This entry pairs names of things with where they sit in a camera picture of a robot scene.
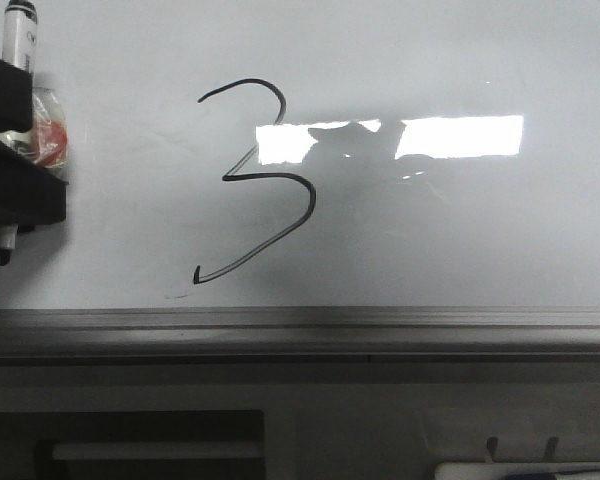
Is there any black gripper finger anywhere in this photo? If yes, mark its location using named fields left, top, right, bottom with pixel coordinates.
left=0, top=59, right=33, bottom=132
left=0, top=141, right=66, bottom=228

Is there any red magnet taped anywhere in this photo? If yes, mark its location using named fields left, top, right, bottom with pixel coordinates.
left=0, top=87, right=69, bottom=179

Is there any white black whiteboard marker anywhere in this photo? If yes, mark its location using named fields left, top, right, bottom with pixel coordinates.
left=0, top=0, right=38, bottom=266

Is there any grey aluminium whiteboard frame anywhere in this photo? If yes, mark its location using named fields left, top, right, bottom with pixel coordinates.
left=0, top=306, right=600, bottom=359

